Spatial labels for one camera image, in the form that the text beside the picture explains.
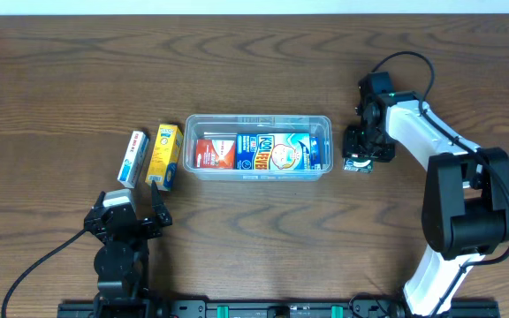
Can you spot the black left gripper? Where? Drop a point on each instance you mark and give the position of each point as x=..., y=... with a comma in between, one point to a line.
x=127, y=225

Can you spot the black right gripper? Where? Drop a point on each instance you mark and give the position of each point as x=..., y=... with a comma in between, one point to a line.
x=367, y=149

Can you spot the green round-logo small box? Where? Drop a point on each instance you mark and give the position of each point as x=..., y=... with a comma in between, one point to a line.
x=358, y=164

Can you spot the red white medicine box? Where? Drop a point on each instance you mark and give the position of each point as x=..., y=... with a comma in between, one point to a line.
x=215, y=154

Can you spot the blue Kool Fever box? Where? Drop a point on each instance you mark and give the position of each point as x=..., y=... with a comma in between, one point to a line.
x=277, y=151

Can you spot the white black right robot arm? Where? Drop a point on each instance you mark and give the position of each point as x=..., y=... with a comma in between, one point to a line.
x=465, y=209

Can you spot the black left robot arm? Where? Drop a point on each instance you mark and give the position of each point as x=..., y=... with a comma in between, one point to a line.
x=122, y=263

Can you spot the clear plastic container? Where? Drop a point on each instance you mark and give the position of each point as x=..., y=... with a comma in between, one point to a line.
x=228, y=127

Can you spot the white blue toothpaste box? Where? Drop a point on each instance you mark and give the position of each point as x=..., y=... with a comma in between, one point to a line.
x=133, y=160

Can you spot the yellow Woods box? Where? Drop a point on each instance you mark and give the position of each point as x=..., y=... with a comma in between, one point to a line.
x=164, y=160

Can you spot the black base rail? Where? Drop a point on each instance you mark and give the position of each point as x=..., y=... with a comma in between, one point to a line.
x=237, y=309

